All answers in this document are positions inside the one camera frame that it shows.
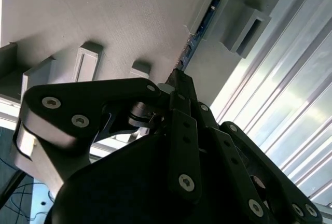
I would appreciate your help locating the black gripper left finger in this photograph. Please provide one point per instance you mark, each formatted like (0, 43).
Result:
(77, 97)

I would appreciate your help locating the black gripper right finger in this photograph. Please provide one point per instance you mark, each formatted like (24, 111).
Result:
(233, 161)

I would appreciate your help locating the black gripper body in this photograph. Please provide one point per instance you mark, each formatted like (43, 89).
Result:
(116, 195)

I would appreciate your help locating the blue-green RAM stick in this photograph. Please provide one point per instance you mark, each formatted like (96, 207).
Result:
(207, 19)

